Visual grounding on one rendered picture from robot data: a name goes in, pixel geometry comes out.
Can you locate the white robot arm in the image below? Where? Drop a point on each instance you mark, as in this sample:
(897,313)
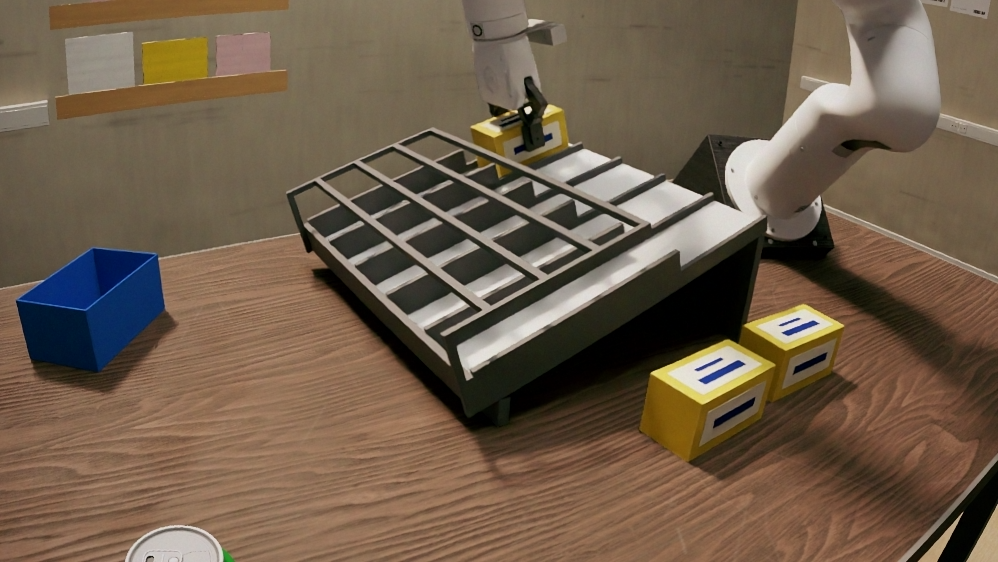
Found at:
(894,103)

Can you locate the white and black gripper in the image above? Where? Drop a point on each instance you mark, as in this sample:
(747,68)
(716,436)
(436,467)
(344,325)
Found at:
(505,71)

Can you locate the blue open box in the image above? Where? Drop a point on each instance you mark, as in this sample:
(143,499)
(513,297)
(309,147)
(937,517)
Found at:
(89,339)

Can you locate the yellow butter carton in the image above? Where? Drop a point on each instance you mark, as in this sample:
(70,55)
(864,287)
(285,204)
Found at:
(698,402)
(801,342)
(502,135)

